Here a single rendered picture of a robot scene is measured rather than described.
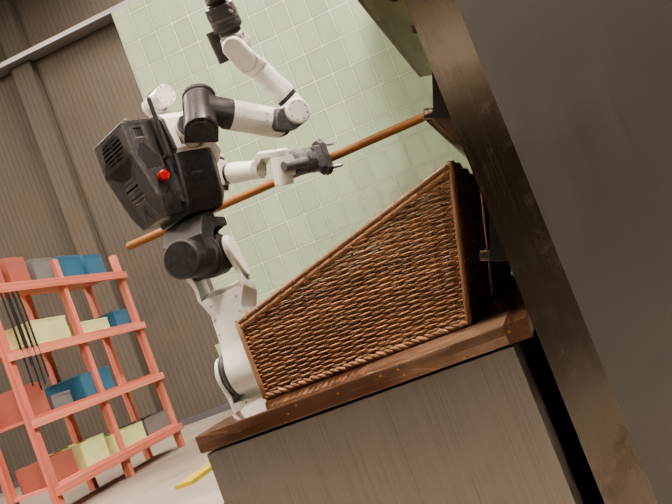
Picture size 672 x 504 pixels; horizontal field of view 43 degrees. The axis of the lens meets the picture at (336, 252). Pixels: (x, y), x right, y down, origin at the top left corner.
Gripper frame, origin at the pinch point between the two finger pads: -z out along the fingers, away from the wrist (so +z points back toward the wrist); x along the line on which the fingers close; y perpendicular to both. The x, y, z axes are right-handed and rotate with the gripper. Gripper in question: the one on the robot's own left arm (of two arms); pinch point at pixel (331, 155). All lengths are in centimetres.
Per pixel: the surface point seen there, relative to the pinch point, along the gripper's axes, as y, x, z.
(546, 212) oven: 136, 49, 89
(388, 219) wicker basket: 111, 40, 98
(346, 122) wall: -82, -35, -96
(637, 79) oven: 152, 35, 78
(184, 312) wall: -733, -15, -354
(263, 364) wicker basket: 86, 56, 115
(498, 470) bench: 126, 81, 111
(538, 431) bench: 132, 78, 106
